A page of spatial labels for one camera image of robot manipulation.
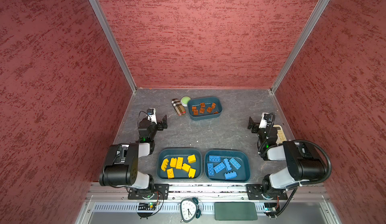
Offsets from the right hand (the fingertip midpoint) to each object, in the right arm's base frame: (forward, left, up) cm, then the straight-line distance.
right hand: (256, 119), depth 92 cm
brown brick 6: (+17, +25, -6) cm, 30 cm away
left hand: (+3, +61, +1) cm, 61 cm away
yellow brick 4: (-26, +44, -6) cm, 52 cm away
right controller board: (-44, +3, -11) cm, 46 cm away
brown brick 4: (+19, +33, -7) cm, 38 cm away
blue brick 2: (-30, +21, -7) cm, 37 cm away
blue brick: (-26, +26, -8) cm, 37 cm away
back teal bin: (+22, +28, -6) cm, 36 cm away
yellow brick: (-24, +56, -6) cm, 61 cm away
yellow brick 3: (-28, +53, -8) cm, 60 cm away
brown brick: (+16, +39, -6) cm, 43 cm away
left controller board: (-42, +61, -8) cm, 75 cm away
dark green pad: (-45, +21, -8) cm, 50 cm away
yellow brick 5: (-21, +41, -7) cm, 47 cm away
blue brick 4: (-24, +15, -9) cm, 30 cm away
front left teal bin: (-18, +58, -6) cm, 61 cm away
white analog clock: (-44, +42, -5) cm, 61 cm away
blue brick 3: (-25, +21, -7) cm, 33 cm away
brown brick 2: (+12, +38, -7) cm, 40 cm away
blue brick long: (-26, +30, -10) cm, 41 cm away
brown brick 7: (+11, +24, -6) cm, 27 cm away
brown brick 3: (+14, +33, -7) cm, 37 cm away
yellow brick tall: (-23, +48, -8) cm, 54 cm away
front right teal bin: (-29, +13, -9) cm, 33 cm away
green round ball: (+22, +46, -5) cm, 52 cm away
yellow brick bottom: (-29, +41, -6) cm, 50 cm away
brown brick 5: (+14, +28, -7) cm, 32 cm away
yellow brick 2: (-23, +51, -6) cm, 57 cm away
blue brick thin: (-20, +28, -9) cm, 36 cm away
